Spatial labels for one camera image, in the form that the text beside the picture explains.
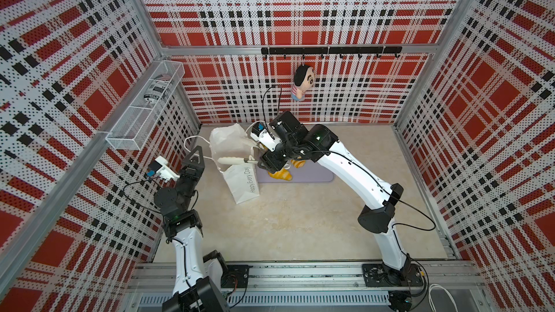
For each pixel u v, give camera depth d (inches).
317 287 28.8
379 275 28.8
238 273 29.2
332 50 35.1
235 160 27.2
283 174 38.6
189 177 25.1
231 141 34.8
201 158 26.4
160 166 24.7
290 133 20.6
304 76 35.7
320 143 19.1
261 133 23.8
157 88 30.6
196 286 16.3
